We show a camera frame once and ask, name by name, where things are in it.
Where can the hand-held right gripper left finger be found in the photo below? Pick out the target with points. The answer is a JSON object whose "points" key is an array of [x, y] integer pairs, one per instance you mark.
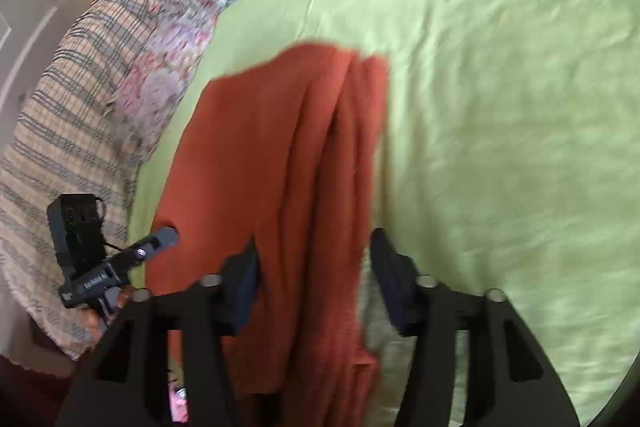
{"points": [[245, 288]]}

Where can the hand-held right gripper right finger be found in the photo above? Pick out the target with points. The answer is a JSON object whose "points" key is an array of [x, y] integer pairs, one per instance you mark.
{"points": [[395, 289]]}

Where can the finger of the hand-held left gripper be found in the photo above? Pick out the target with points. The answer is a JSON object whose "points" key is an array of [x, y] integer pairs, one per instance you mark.
{"points": [[156, 241]]}

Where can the beige plaid blanket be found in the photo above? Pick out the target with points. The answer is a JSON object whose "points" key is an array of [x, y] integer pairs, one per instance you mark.
{"points": [[65, 117]]}

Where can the person's left hand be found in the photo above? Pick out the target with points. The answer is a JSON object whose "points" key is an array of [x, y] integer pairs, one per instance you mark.
{"points": [[102, 317]]}

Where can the light green bedsheet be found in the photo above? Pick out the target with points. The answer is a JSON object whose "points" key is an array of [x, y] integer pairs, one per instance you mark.
{"points": [[500, 107]]}

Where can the purple floral pillow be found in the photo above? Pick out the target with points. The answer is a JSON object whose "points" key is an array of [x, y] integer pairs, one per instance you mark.
{"points": [[160, 82]]}

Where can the orange knit sweater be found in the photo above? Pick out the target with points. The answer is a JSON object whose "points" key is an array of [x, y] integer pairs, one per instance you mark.
{"points": [[280, 157]]}

